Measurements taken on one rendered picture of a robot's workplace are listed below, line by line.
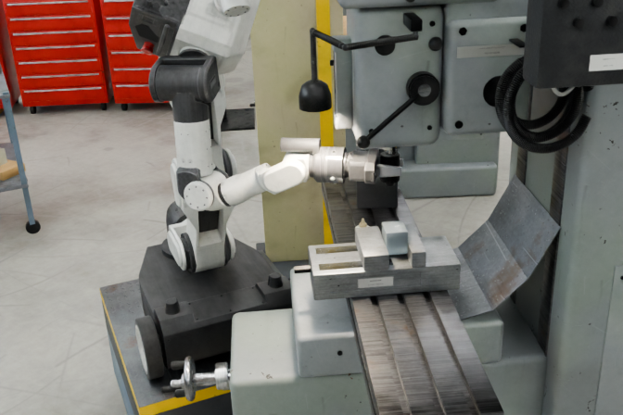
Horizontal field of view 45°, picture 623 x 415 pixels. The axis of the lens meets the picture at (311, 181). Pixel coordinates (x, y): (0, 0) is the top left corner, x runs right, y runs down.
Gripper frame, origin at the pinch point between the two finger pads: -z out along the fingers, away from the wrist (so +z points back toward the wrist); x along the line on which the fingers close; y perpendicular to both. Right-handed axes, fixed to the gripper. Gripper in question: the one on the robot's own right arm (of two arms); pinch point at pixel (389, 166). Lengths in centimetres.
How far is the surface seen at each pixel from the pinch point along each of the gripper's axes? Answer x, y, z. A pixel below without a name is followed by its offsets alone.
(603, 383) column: -10, 51, -52
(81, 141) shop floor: 330, 124, 264
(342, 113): -4.8, -14.8, 10.5
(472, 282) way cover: 2.7, 32.5, -20.8
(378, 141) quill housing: -10.7, -10.4, 1.6
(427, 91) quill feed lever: -11.4, -22.3, -8.9
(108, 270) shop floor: 146, 123, 158
